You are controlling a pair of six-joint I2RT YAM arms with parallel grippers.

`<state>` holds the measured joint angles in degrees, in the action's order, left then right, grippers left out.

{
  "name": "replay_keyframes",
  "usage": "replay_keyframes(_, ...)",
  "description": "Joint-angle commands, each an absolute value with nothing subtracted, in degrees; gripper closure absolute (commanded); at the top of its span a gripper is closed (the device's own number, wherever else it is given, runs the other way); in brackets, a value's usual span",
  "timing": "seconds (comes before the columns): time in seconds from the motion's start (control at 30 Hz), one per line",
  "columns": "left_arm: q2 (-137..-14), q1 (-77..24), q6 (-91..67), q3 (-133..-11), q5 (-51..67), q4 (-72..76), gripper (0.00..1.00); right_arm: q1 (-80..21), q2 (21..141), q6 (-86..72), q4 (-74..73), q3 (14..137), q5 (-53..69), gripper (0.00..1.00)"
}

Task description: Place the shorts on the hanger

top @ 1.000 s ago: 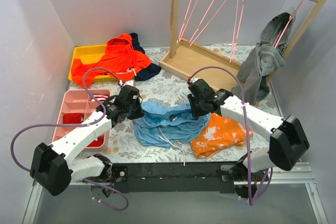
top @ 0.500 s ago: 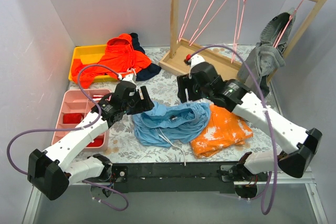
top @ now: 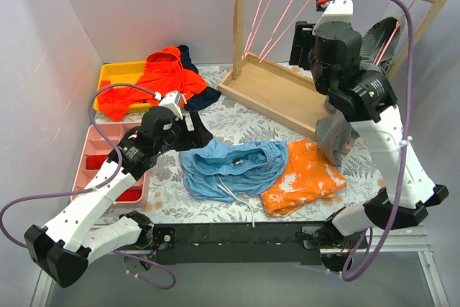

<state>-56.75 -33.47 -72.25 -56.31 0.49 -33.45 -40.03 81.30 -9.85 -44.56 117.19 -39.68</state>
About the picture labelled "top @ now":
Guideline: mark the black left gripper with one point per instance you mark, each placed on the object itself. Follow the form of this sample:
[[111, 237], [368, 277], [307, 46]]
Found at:
[[189, 131]]

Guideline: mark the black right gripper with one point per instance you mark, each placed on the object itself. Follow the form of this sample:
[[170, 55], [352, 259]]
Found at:
[[298, 44]]

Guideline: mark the light blue shorts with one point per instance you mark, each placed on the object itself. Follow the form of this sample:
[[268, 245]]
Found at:
[[220, 172]]

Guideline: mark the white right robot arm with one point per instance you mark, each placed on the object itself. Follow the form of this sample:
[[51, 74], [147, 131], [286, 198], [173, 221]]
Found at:
[[408, 191]]

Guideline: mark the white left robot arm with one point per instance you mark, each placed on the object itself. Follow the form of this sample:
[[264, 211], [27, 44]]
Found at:
[[66, 245]]

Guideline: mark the bright orange shorts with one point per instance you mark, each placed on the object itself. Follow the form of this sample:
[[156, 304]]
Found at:
[[163, 73]]

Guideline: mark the pink hanger holding grey shorts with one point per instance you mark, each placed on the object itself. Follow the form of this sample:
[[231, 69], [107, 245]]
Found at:
[[388, 40]]

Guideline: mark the grey shorts on hanger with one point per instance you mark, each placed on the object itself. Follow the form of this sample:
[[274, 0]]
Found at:
[[334, 134]]

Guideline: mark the orange tie-dye shorts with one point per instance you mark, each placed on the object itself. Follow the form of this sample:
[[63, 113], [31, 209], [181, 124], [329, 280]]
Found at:
[[308, 176]]

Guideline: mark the navy blue garment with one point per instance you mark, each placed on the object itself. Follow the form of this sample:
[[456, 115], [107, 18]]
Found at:
[[200, 94]]

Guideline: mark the wooden clothes rack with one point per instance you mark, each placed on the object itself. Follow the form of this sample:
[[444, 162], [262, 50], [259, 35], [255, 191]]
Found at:
[[278, 92]]

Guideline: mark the red cloth in front compartment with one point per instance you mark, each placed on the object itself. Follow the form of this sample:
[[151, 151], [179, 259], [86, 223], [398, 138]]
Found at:
[[131, 195]]

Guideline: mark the pink divided organizer tray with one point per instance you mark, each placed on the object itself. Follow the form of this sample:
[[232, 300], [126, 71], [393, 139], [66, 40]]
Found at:
[[95, 150]]

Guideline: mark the yellow plastic bin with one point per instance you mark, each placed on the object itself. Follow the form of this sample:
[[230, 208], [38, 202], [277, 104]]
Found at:
[[128, 72]]

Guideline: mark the red folded cloth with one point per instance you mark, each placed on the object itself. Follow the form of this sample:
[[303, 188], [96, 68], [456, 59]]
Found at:
[[94, 162]]

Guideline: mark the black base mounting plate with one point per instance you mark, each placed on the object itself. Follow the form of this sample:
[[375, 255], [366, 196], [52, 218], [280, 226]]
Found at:
[[266, 242]]

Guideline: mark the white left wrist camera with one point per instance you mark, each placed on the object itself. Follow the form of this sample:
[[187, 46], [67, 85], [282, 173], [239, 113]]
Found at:
[[173, 101]]

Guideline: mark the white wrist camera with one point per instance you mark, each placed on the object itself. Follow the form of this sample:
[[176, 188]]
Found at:
[[333, 11], [173, 101]]

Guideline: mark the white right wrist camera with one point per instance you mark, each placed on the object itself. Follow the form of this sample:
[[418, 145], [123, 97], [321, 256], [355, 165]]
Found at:
[[333, 11]]

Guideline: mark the pink wire hanger left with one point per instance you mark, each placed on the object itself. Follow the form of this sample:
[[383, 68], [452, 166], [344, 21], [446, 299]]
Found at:
[[257, 20]]

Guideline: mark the pink wire hanger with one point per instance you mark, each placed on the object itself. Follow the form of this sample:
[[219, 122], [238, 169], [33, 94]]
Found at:
[[289, 16], [257, 20]]

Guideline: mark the pink wire hanger middle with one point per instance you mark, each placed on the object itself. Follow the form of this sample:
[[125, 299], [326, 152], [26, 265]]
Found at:
[[289, 16]]

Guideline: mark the aluminium frame rail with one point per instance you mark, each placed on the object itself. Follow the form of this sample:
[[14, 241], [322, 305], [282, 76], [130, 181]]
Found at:
[[404, 274]]

